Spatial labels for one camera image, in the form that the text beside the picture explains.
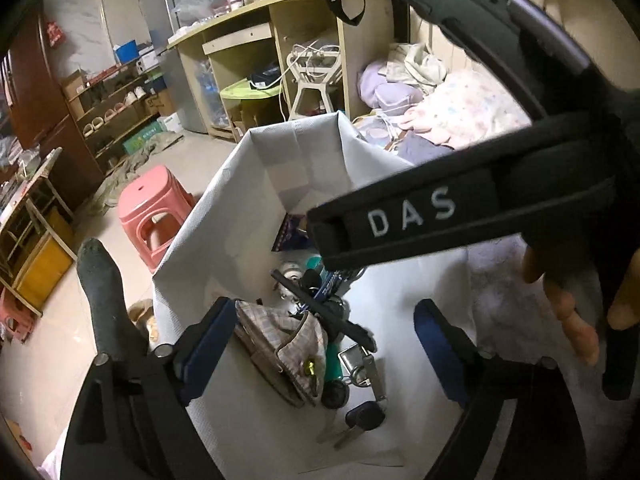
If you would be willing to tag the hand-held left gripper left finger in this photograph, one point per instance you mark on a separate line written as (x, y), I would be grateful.
(210, 340)

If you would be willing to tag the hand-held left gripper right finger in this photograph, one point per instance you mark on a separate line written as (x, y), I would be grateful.
(442, 355)

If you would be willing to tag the plaid cloth pouch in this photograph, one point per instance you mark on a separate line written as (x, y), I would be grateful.
(280, 345)

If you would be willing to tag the black head key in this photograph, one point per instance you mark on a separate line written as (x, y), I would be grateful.
(365, 417)

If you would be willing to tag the white storage box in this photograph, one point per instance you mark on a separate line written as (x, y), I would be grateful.
(235, 210)

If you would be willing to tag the person's right hand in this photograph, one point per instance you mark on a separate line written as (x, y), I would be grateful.
(567, 310)

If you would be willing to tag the tan slipper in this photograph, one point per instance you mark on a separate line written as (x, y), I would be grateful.
(142, 315)

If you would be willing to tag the silver padlock with key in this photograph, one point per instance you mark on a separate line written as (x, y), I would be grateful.
(360, 365)

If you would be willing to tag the floral pillow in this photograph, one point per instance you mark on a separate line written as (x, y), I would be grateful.
(465, 105)

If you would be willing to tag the teal plastic tube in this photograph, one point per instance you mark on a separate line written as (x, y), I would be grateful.
(334, 360)

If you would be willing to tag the black round cap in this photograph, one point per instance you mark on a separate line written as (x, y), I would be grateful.
(332, 395)

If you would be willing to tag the person's leg in dark sock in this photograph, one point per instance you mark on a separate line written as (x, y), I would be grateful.
(102, 290)

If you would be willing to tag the black pen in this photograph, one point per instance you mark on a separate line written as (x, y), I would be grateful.
(325, 310)

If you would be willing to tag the purple pillow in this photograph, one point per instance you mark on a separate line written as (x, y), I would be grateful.
(390, 90)

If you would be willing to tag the purple snack packet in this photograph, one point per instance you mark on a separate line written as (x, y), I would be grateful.
(287, 235)

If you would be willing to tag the white crumpled cloth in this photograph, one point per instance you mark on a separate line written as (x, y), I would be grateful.
(415, 65)

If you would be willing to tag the pink plastic stool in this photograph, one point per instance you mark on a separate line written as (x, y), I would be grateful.
(150, 200)

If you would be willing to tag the white plastic stool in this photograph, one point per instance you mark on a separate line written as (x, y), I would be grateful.
(312, 95)

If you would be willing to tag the small table with yellow panel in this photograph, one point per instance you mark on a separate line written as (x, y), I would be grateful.
(40, 270)

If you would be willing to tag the grey floor rag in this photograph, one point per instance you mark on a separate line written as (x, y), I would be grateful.
(130, 170)

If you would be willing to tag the red plastic stool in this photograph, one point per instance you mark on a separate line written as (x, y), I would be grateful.
(15, 317)

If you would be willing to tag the green cardboard box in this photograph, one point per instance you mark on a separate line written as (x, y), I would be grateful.
(142, 141)

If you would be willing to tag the green plastic basin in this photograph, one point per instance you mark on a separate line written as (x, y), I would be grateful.
(245, 94)

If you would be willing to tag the beige wooden desk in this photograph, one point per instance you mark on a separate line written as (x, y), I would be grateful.
(300, 15)

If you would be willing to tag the brown cardboard box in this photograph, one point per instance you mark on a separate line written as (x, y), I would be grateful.
(160, 104)

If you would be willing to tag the wooden shoe rack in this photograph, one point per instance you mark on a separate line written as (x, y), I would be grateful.
(115, 115)

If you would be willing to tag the pack of water bottles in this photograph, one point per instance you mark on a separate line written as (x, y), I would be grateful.
(209, 95)

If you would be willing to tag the brown wooden wardrobe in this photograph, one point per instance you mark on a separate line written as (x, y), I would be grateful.
(45, 110)

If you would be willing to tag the blue box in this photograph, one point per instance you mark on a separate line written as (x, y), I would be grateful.
(126, 52)

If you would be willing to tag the white plastic bag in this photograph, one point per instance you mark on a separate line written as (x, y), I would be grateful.
(195, 5)

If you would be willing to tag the red wall ornament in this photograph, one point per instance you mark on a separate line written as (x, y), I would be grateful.
(55, 33)

